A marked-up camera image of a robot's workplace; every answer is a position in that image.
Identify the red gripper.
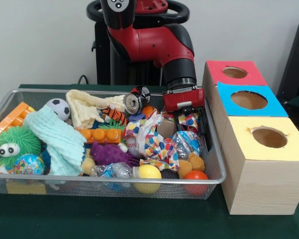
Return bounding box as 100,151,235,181
162,86,209,137

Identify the polka dot cloth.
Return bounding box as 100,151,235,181
122,109,202,172

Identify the wooden three-hole box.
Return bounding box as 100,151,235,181
200,60,299,216

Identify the red orange ball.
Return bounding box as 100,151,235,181
183,170,209,196

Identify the crushed soda can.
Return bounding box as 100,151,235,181
123,86,151,115

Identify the yellow ball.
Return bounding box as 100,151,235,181
134,164,162,195

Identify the purple knobbly toy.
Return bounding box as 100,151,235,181
89,140,142,168

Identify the orange studded building brick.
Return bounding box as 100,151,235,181
77,127,122,145

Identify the cream waffle cloth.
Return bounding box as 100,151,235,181
65,89,127,129

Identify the black panel stand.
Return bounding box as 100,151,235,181
276,16,299,102

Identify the dark green tablecloth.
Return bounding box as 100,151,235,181
0,84,299,239

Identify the mint green cloth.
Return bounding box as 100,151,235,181
23,104,88,177

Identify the small soccer ball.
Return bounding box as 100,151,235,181
45,98,71,122

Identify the globe print ball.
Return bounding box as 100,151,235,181
12,153,45,175

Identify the green spiky ball with eyes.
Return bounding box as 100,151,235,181
0,125,43,170

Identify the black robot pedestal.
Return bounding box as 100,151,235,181
86,0,190,87

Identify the black cable loop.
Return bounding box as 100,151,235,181
77,74,90,85

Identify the wire mesh bin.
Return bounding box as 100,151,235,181
0,88,227,201

